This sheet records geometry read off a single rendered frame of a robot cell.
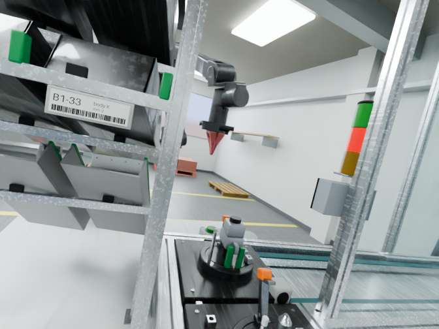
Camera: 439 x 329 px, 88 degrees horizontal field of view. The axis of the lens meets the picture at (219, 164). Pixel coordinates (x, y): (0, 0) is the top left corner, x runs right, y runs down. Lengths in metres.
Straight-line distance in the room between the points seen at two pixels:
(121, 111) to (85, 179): 0.21
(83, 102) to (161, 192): 0.13
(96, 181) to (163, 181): 0.19
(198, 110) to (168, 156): 7.76
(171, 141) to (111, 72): 0.13
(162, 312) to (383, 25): 3.44
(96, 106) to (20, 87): 0.13
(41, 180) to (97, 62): 0.23
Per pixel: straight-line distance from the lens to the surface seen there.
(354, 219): 0.53
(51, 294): 0.70
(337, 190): 0.53
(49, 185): 0.49
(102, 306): 0.65
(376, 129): 0.53
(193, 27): 0.32
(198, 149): 8.11
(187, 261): 0.61
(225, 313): 0.49
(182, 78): 0.29
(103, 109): 0.29
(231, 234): 0.57
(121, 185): 0.45
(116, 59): 0.37
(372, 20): 3.37
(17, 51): 0.33
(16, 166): 0.48
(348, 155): 0.54
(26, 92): 0.41
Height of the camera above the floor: 1.28
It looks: 6 degrees down
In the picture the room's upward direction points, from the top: 12 degrees clockwise
